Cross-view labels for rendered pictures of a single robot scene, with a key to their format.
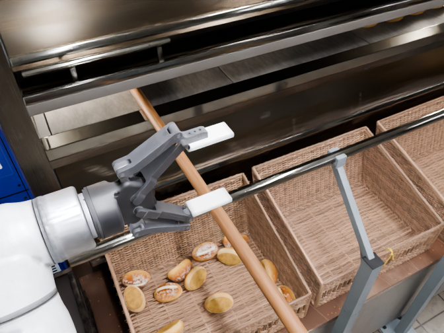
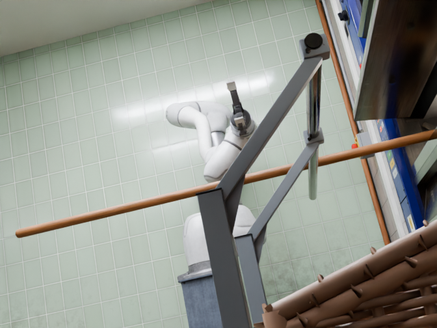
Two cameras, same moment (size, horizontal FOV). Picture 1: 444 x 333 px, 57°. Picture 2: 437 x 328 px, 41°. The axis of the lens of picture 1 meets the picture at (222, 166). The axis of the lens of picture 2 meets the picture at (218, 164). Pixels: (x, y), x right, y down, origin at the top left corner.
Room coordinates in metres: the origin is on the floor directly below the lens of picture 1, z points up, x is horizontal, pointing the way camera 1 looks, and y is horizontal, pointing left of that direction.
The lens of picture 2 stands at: (1.36, -1.60, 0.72)
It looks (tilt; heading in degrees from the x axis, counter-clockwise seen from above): 17 degrees up; 123
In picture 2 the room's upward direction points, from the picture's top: 12 degrees counter-clockwise
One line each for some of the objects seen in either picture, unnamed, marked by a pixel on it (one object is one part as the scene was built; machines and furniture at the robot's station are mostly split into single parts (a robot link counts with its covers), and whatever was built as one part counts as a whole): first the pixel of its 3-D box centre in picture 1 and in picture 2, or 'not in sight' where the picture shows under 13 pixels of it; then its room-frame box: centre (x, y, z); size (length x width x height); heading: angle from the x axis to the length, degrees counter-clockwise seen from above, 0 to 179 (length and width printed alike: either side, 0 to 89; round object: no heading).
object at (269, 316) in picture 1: (202, 271); not in sight; (0.74, 0.06, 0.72); 0.56 x 0.49 x 0.28; 116
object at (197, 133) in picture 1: (188, 131); not in sight; (0.42, 0.04, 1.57); 0.05 x 0.01 x 0.03; 118
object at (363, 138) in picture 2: not in sight; (365, 145); (0.51, 0.99, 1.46); 0.10 x 0.07 x 0.10; 117
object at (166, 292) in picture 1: (168, 291); not in sight; (0.72, 0.19, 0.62); 0.10 x 0.07 x 0.05; 103
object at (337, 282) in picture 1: (343, 208); not in sight; (1.01, -0.46, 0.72); 0.56 x 0.49 x 0.28; 117
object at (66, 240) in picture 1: (68, 222); (242, 123); (0.34, 0.20, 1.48); 0.09 x 0.06 x 0.09; 28
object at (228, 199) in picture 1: (209, 201); (239, 122); (0.43, 0.02, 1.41); 0.07 x 0.03 x 0.01; 118
